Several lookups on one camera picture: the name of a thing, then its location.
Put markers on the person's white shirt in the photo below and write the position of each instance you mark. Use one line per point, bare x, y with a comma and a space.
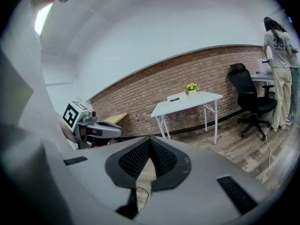
25, 78

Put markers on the yellow wooden side table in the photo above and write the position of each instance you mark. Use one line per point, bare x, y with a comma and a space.
116, 117

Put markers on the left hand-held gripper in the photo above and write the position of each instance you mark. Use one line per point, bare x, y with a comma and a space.
71, 115

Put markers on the yellow sunflowers in white pot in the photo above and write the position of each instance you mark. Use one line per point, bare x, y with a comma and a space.
192, 87

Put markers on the white folding table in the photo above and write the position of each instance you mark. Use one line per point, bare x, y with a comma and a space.
194, 99

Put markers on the grey desk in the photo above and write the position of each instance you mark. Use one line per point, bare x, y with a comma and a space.
262, 76

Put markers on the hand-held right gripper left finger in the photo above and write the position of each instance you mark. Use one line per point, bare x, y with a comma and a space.
131, 165

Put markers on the black office chair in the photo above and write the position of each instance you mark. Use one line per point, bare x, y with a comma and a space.
243, 88

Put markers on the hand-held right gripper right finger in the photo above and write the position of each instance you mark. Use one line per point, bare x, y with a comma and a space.
166, 160

